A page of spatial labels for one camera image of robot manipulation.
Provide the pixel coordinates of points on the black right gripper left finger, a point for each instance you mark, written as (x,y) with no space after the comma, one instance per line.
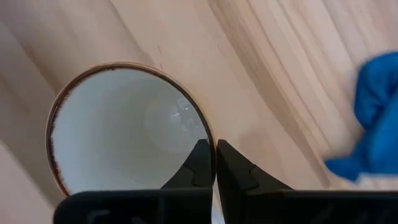
(186,205)

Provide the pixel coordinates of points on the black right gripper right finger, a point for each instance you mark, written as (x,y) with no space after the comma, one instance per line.
(248,202)

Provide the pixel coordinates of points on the white mug brown rim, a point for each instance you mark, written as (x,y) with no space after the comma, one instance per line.
(124,124)

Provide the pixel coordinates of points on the blue cloth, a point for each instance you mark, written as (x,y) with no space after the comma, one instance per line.
(376,124)

